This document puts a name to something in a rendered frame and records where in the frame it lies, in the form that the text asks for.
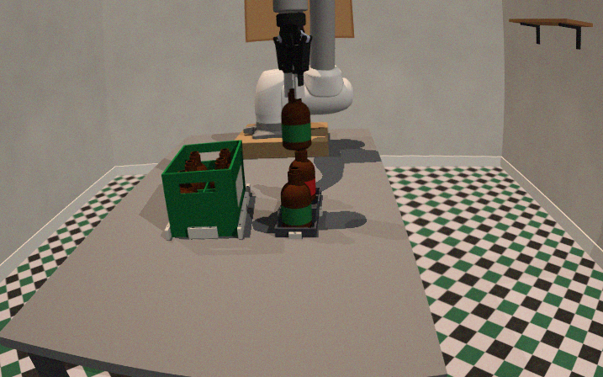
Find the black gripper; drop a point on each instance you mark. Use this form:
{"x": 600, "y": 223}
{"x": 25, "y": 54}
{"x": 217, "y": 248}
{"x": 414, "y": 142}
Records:
{"x": 293, "y": 50}

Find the green crate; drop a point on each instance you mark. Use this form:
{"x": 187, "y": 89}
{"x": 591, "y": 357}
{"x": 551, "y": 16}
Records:
{"x": 210, "y": 206}

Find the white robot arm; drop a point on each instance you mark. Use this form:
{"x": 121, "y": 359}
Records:
{"x": 325, "y": 90}

